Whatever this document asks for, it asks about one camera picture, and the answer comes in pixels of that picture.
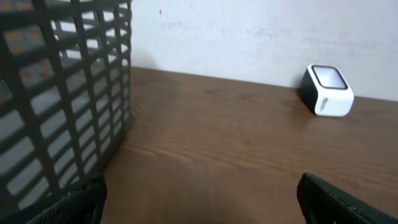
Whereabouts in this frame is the white barcode scanner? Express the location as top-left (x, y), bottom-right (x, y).
top-left (300, 64), bottom-right (354, 117)

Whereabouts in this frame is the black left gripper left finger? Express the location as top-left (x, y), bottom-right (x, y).
top-left (0, 172), bottom-right (108, 224)

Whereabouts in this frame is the grey plastic basket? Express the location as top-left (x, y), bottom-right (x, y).
top-left (1, 0), bottom-right (132, 217)

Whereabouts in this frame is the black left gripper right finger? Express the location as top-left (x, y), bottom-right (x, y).
top-left (297, 172), bottom-right (397, 224)

